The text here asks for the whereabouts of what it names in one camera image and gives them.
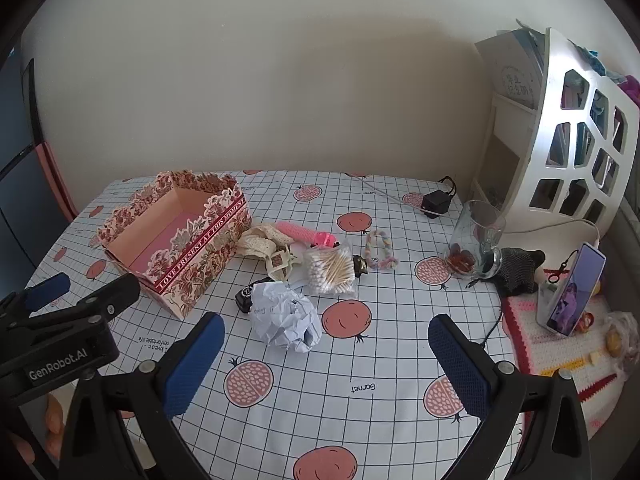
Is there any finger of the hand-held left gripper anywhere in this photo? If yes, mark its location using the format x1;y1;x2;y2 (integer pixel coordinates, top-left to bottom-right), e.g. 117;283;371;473
0;272;71;318
27;273;141;331

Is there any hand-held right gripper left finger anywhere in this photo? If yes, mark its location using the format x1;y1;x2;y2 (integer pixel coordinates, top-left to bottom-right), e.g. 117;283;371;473
59;311;226;480

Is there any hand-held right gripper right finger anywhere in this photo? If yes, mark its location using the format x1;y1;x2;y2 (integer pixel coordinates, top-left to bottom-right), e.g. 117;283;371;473
427;314;593;480

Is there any floral paper box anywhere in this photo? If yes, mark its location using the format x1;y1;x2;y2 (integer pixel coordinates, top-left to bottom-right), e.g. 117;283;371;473
96;170;253;320

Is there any pastel braided bracelet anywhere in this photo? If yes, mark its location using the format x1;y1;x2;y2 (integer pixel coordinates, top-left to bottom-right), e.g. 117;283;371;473
364;230;400;271

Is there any cream lace ribbon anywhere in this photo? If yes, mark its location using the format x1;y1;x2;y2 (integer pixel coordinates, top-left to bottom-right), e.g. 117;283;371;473
235;225;292;261

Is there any bag of cotton swabs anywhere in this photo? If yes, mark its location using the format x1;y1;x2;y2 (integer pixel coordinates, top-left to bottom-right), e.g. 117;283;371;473
300;240;360;298

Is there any pink hair roller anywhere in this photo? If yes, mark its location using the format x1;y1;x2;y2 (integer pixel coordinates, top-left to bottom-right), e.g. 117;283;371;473
275;221;335;250

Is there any checked tablecloth desktop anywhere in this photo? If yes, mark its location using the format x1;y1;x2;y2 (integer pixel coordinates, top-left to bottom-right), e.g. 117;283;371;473
30;169;531;480

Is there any person's left hand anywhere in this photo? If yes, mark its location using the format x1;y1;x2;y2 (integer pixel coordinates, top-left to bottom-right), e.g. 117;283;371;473
7;395;68;466

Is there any black round-emblem hair clip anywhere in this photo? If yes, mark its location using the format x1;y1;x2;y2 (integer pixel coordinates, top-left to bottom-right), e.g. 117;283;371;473
235;277;273;313

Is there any pink white crochet mat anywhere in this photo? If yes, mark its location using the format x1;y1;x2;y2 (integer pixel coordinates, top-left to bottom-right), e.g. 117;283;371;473
500;285;640;441

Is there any dark blue laptop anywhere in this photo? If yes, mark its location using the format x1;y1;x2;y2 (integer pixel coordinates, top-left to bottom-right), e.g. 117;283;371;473
0;45;57;286

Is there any crumpled white paper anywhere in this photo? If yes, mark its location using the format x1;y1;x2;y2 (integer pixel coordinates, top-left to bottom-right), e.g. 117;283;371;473
250;281;323;353

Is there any pink flat case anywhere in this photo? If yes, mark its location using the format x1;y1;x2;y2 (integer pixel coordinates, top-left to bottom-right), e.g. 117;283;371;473
37;142;78;221

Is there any black mesh cloth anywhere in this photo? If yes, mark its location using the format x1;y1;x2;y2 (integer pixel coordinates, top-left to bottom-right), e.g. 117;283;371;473
492;247;547;295

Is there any smartphone with lit screen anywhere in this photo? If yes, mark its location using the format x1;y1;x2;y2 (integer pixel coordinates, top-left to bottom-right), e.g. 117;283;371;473
537;241;607;337

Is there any clear glass cup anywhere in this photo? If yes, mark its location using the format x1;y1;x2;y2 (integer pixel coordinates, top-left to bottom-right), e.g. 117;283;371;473
449;200;507;281

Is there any clear plastic bag with bread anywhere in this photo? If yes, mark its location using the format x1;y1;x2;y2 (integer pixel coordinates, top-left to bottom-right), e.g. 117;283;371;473
602;310;640;376

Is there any black power adapter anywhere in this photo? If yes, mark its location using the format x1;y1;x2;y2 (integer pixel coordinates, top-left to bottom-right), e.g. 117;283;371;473
420;190;451;219

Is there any white lattice storage basket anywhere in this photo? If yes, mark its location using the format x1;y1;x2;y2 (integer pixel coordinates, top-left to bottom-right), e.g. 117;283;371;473
500;27;640;240

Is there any white paper box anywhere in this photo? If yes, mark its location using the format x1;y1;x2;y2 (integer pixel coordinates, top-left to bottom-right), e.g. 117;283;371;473
475;30;548;111

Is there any thin black cable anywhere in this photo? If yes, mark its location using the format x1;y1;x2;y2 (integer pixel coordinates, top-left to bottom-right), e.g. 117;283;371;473
467;280;505;347

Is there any white charging cable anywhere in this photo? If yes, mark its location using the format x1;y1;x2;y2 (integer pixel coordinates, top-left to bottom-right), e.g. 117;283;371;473
505;219;601;248

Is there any thin white cable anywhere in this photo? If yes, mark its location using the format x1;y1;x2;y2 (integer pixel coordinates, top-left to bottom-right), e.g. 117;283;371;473
357;174;426;211

